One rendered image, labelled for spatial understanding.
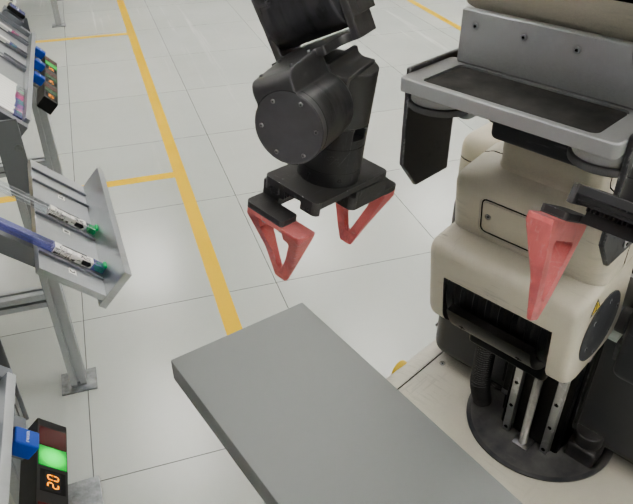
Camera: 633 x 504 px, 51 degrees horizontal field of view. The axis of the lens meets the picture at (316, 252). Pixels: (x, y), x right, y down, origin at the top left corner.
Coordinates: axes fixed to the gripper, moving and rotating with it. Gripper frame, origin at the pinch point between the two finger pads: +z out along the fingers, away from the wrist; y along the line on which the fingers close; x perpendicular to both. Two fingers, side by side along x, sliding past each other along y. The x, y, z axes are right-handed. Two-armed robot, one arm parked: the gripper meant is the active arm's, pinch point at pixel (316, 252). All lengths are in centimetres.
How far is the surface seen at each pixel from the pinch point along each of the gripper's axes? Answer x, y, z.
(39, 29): 395, 177, 124
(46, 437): 19.6, -21.3, 29.4
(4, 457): 14.7, -27.9, 22.3
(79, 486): 55, -1, 98
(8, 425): 18.5, -25.5, 22.7
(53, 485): 13.3, -24.0, 29.6
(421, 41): 190, 327, 92
